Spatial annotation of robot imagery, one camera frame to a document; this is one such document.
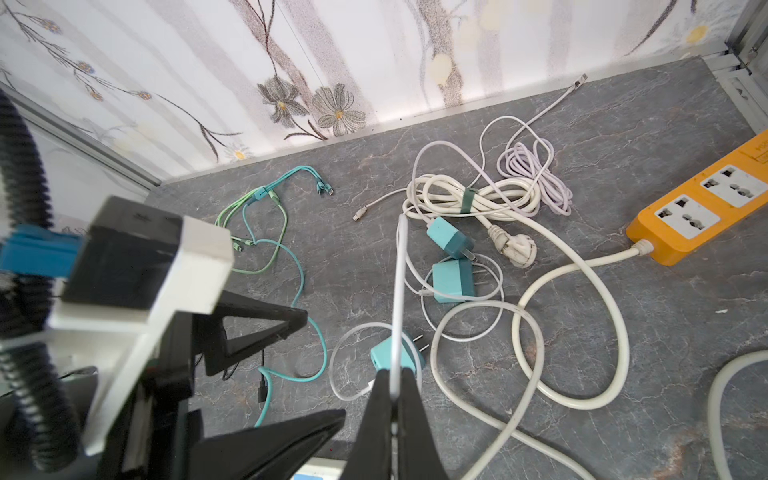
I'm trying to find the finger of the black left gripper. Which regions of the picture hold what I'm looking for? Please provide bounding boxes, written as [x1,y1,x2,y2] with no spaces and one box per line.
[188,409,346,479]
[194,291,309,376]

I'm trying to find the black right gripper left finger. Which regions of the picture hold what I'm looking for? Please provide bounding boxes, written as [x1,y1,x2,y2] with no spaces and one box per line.
[340,370,393,480]

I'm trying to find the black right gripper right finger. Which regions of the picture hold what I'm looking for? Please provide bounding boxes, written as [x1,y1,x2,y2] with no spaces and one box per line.
[395,369,448,480]

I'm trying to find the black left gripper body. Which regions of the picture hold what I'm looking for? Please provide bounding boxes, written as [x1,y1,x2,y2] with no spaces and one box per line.
[96,312,194,479]

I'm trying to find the white blue power strip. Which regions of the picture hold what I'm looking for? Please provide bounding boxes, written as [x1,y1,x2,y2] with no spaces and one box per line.
[291,457,346,480]

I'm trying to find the teal USB cable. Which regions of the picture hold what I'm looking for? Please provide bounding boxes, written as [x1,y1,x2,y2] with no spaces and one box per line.
[239,164,335,428]

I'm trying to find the teal charger plug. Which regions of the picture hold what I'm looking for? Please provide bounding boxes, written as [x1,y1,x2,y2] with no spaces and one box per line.
[431,258,476,304]
[370,332,432,376]
[427,217,475,261]

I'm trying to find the green USB cable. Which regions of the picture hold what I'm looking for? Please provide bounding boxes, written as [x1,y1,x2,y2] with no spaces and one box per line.
[214,185,289,276]

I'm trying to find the thin white USB cable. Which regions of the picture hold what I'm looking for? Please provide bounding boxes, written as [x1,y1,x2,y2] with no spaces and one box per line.
[328,214,505,403]

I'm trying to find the orange power strip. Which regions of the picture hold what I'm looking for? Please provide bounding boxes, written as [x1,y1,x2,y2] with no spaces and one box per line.
[627,131,767,266]

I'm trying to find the orange strip white cord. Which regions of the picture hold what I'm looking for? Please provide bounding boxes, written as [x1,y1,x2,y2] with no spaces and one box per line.
[428,215,655,480]

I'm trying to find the white power strip cord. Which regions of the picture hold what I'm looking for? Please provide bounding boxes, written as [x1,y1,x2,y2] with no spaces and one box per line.
[706,349,768,480]

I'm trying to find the lilac coiled cable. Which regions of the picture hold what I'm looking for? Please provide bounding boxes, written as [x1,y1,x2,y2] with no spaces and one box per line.
[353,73,589,222]

